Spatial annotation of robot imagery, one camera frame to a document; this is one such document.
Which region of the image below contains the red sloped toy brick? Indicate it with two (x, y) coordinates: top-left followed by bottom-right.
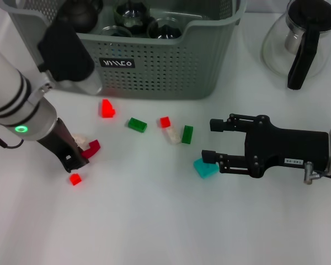
(101, 98), (117, 119)

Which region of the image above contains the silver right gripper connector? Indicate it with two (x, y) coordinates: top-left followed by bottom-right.
(304, 161), (325, 185)

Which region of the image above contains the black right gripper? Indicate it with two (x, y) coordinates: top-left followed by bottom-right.
(201, 112), (330, 179)

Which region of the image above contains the glass pitcher black handle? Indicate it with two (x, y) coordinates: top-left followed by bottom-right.
(261, 0), (331, 91)

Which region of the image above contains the white toy brick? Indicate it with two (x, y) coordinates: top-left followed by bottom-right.
(72, 134), (90, 149)
(166, 126), (182, 145)

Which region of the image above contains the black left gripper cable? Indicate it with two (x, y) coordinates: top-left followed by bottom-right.
(0, 120), (25, 149)

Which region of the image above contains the teal flat toy brick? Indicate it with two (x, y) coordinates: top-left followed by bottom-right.
(193, 158), (220, 179)

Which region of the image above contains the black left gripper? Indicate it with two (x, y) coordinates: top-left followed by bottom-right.
(36, 118), (90, 174)

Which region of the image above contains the dark clay teapot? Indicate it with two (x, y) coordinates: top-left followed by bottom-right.
(57, 0), (103, 31)

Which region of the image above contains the grey perforated storage bin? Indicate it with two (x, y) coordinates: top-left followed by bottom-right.
(2, 0), (248, 100)

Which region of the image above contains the green toy brick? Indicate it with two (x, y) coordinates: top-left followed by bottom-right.
(181, 125), (195, 144)
(127, 117), (148, 134)

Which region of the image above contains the glass teacup black sleeve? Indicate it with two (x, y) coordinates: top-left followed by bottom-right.
(101, 25), (134, 38)
(147, 17), (183, 40)
(113, 0), (152, 28)

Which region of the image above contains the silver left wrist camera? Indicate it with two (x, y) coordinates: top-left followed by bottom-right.
(37, 21), (103, 96)

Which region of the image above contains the dark red toy brick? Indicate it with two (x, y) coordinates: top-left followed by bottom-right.
(81, 139), (102, 160)

